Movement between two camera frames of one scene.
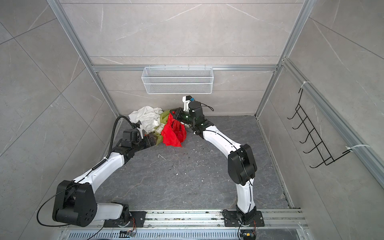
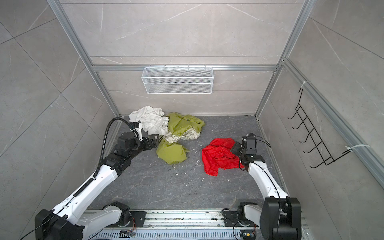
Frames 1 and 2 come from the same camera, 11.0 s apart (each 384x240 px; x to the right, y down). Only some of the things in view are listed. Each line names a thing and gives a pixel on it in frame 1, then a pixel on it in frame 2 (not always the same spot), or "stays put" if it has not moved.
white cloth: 150,118 stays put
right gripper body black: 185,117 to 239,150
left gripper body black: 142,144 stays put
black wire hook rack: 325,154 stays put
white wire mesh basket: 177,80 stays put
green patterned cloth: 164,116 to 181,127
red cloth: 174,133 to 218,155
